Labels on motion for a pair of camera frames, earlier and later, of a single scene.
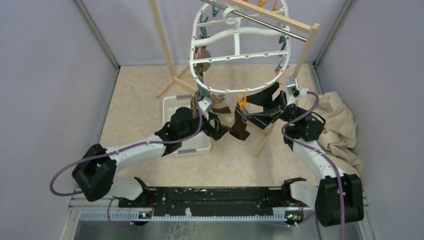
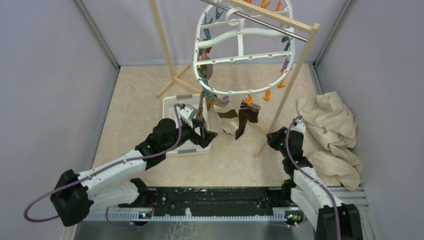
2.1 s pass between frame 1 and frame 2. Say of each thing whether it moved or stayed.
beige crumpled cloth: stayed
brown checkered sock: moved
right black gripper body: moved
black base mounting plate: stayed
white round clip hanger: stayed
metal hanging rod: stayed
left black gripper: moved
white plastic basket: stayed
